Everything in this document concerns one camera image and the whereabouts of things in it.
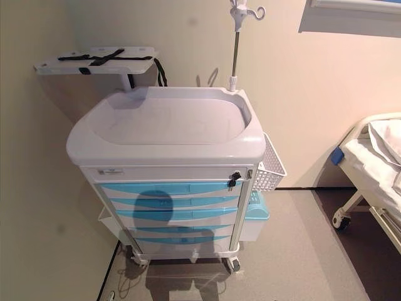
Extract blue-fronted cart drawer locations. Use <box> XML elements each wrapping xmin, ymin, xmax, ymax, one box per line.
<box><xmin>127</xmin><ymin>223</ymin><xmax>236</xmax><ymax>239</ymax></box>
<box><xmin>108</xmin><ymin>196</ymin><xmax>241</xmax><ymax>211</ymax></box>
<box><xmin>115</xmin><ymin>207</ymin><xmax>239</xmax><ymax>228</ymax></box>
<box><xmin>133</xmin><ymin>235</ymin><xmax>233</xmax><ymax>253</ymax></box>
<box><xmin>99</xmin><ymin>181</ymin><xmax>244</xmax><ymax>201</ymax></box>

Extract white medical cart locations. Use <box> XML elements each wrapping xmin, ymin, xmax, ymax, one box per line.
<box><xmin>65</xmin><ymin>86</ymin><xmax>267</xmax><ymax>270</ymax></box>

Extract black cart keys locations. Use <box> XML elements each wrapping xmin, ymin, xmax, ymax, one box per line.
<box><xmin>227</xmin><ymin>171</ymin><xmax>242</xmax><ymax>192</ymax></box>

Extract white perforated side basket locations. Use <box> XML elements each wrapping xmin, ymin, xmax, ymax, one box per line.
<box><xmin>249</xmin><ymin>132</ymin><xmax>288</xmax><ymax>194</ymax></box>

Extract white bin with blue lid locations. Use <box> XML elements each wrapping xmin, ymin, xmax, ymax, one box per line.
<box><xmin>240</xmin><ymin>191</ymin><xmax>271</xmax><ymax>243</ymax></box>

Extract white IV pole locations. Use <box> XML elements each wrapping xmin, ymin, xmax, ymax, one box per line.
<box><xmin>226</xmin><ymin>0</ymin><xmax>267</xmax><ymax>92</ymax></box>

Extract cart caster wheel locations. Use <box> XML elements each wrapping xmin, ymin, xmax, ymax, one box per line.
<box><xmin>227</xmin><ymin>255</ymin><xmax>242</xmax><ymax>272</ymax></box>
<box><xmin>130</xmin><ymin>250</ymin><xmax>148</xmax><ymax>267</ymax></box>

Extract blue bed corner bumper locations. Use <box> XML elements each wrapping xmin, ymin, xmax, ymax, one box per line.
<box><xmin>330</xmin><ymin>146</ymin><xmax>345</xmax><ymax>166</ymax></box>

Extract white side shelf board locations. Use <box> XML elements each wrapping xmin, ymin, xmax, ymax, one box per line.
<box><xmin>33</xmin><ymin>46</ymin><xmax>157</xmax><ymax>77</ymax></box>

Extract bed caster wheel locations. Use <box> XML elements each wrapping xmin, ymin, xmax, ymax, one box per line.
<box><xmin>332</xmin><ymin>211</ymin><xmax>351</xmax><ymax>232</ymax></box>

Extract white hospital bed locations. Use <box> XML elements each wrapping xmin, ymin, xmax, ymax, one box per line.
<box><xmin>331</xmin><ymin>112</ymin><xmax>401</xmax><ymax>255</ymax></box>

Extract white bed sheet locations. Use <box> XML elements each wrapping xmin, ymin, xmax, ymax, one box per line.
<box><xmin>341</xmin><ymin>120</ymin><xmax>401</xmax><ymax>217</ymax></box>

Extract black strap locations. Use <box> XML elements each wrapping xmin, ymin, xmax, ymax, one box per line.
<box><xmin>58</xmin><ymin>49</ymin><xmax>168</xmax><ymax>87</ymax></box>

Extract thin floor cable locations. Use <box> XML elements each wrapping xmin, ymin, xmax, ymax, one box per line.
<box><xmin>106</xmin><ymin>263</ymin><xmax>148</xmax><ymax>300</ymax></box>

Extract blue-framed wall panel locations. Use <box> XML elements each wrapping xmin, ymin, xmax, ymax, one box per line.
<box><xmin>298</xmin><ymin>0</ymin><xmax>401</xmax><ymax>39</ymax></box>

